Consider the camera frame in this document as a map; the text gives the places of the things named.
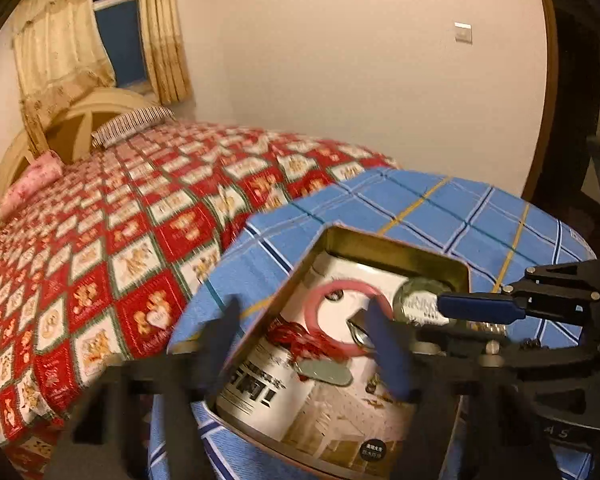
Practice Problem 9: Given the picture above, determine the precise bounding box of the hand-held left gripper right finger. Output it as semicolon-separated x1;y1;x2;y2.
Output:
365;300;556;480

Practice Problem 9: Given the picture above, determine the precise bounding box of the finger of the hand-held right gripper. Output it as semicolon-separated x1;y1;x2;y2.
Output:
512;327;600;378
439;260;600;321

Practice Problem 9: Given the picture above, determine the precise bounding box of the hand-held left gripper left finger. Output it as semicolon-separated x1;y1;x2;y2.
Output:
45;300;241;480

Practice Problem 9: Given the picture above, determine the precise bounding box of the green jade bracelet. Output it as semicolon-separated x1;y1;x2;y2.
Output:
392;277;461;328

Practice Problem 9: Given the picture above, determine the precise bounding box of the red cord stone pendant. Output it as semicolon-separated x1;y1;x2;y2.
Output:
267;320;353;388

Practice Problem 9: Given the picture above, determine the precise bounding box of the pink bangle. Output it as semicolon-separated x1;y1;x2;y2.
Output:
306;280;396;356

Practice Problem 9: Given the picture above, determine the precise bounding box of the pink tin box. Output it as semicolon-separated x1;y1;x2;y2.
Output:
167;225;471;478

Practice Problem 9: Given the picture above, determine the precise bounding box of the printed paper sheet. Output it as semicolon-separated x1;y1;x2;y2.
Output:
215;252;461;453

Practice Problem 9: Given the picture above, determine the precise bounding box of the blue plaid cloth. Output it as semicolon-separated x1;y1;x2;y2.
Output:
150;169;598;480

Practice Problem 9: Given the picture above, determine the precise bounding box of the bed with red patterned sheet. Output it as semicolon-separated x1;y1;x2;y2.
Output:
0;120;401;480

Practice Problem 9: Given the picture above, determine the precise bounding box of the striped pillow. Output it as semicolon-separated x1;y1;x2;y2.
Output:
90;106;176;150

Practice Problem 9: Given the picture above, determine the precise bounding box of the pink floral pillow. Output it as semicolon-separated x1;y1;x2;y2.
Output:
0;151;65;218

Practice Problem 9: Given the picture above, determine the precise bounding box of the cream wooden headboard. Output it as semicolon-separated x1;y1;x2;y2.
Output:
0;87;156;226

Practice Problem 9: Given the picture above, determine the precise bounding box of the narrow beige floral curtain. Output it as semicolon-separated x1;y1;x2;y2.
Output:
137;0;193;106

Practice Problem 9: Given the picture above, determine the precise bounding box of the window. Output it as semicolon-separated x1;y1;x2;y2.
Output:
91;0;153;88

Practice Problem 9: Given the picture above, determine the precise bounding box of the wide beige floral curtain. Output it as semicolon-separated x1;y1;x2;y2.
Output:
10;0;118;156

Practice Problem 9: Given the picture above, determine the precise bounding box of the wooden door frame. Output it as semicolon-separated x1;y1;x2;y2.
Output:
522;0;600;221

